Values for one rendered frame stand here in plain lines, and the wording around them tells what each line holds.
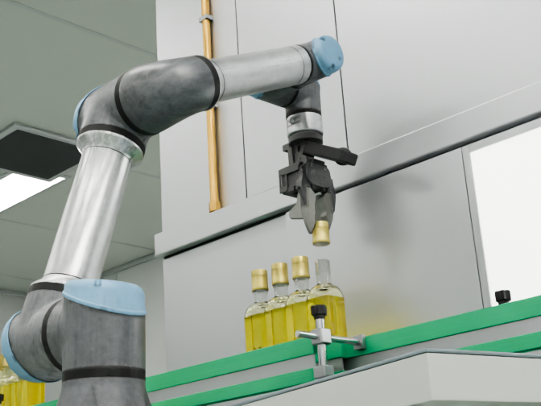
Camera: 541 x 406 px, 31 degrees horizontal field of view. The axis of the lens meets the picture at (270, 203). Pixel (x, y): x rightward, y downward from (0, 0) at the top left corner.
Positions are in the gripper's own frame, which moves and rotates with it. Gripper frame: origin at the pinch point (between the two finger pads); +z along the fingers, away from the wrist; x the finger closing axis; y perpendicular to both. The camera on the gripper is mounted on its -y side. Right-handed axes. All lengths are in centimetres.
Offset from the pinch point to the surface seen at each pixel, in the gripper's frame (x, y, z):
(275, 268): 2.2, 10.9, 6.1
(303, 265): 1.0, 4.2, 6.9
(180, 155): -13, 59, -38
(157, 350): -298, 441, -77
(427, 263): -12.0, -16.3, 9.4
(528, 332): 3, -45, 30
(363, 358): 4.0, -11.5, 28.3
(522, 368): 75, -86, 47
